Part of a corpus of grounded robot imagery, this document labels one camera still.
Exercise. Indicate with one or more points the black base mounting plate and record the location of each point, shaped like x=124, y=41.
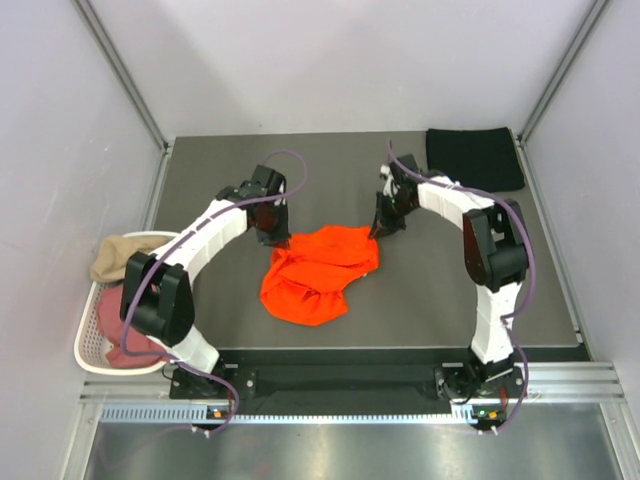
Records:
x=359, y=380

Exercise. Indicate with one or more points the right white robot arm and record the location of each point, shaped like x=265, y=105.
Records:
x=497, y=250

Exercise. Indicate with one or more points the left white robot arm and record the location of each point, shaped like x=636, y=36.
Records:
x=158, y=300

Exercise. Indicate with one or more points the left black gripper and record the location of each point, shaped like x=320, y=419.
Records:
x=277, y=238

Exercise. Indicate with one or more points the pink t shirt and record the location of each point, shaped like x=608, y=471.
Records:
x=111, y=326

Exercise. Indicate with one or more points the slotted cable duct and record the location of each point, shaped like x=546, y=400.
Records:
x=205, y=414

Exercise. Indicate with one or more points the folded black t shirt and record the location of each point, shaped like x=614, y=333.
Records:
x=480, y=159

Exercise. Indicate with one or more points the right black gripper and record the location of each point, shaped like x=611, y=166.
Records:
x=382, y=218

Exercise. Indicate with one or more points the orange t shirt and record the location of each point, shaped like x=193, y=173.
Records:
x=306, y=281

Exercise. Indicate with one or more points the white laundry basket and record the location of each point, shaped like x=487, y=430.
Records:
x=90, y=346

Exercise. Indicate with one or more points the beige t shirt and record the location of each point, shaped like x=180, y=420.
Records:
x=115, y=251

